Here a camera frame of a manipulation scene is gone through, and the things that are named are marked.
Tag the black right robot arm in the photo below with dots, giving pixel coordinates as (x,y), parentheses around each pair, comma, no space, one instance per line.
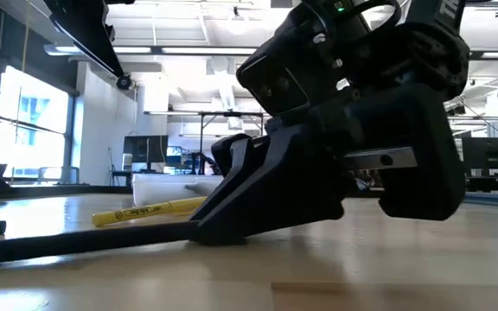
(426,52)

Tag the black pen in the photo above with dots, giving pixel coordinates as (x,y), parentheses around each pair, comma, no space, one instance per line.
(80,242)

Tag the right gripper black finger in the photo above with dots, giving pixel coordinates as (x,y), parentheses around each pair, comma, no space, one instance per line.
(227,151)
(275,190)

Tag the overhead light bar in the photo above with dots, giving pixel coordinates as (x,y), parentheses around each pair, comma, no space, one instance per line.
(188,50)

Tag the yellow highlighter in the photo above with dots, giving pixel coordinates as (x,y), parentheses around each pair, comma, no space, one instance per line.
(145,211)

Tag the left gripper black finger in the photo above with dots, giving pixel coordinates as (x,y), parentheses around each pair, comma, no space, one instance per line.
(84,26)

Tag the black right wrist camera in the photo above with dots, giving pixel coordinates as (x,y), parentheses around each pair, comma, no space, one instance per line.
(270,86)

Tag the black ceiling spotlight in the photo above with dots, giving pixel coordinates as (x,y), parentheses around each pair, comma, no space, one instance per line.
(124,83)

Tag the black monitor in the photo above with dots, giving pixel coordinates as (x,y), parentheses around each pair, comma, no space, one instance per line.
(145,149)
(489,155)

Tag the clear plastic supply box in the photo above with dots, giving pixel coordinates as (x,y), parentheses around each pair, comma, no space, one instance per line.
(167,190)

